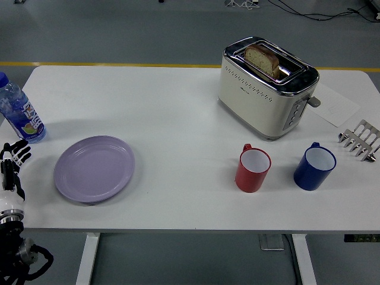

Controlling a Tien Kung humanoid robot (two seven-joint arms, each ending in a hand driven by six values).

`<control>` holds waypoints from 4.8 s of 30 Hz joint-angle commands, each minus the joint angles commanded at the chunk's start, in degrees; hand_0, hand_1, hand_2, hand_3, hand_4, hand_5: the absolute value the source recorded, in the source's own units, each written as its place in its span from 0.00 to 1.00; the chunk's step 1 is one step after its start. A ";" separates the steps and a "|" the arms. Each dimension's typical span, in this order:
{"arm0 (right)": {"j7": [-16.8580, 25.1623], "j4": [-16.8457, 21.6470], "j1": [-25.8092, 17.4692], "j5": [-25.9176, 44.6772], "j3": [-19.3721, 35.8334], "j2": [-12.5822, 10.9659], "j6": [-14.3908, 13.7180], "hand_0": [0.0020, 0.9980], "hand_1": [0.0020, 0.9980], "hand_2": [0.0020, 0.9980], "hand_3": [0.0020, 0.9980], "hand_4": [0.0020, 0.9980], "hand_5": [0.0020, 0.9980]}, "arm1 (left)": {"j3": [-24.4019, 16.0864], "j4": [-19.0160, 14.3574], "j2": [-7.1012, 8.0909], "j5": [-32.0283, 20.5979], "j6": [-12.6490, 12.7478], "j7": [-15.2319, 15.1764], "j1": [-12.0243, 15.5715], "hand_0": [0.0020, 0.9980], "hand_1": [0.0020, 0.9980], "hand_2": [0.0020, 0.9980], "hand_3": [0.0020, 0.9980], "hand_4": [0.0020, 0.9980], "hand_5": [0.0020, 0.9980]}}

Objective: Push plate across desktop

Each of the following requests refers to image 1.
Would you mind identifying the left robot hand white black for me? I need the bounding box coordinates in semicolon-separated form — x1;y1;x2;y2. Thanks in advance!
0;139;32;213

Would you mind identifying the purple plate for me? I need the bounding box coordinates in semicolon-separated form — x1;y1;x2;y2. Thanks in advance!
53;135;136;204

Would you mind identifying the clear water bottle blue cap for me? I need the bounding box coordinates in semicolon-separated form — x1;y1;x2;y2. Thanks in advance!
0;72;48;145

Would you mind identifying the white table leg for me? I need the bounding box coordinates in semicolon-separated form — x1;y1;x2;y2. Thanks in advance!
75;233;101;285
290;234;318;285

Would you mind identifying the red mug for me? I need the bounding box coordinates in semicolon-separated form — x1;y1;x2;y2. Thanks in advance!
235;143;272;193

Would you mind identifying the cream chrome toaster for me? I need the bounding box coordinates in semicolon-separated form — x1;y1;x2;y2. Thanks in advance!
217;36;322;142

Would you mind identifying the bread slice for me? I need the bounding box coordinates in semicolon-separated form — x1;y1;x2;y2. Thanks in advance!
244;44;280;78

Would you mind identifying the blue mug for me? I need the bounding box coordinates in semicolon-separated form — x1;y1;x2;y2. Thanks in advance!
293;142;337;191

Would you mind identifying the white floor stand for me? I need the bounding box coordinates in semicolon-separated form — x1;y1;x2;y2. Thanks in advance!
224;0;261;8

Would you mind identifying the white paper card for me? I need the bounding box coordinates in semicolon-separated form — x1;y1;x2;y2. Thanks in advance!
308;83;362;128

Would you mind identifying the table control panel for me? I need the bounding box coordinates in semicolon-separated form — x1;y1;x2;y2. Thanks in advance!
344;234;380;243

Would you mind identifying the metal toast rack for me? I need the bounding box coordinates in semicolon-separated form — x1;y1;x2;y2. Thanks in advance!
337;119;380;163

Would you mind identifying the grey bracket under table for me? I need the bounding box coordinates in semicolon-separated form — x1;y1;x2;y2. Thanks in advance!
259;234;284;252

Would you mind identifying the grey cable under table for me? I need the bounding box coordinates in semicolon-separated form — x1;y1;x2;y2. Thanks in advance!
281;234;301;285

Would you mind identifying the black floor cable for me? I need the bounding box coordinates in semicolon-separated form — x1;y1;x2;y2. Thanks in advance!
268;0;380;22

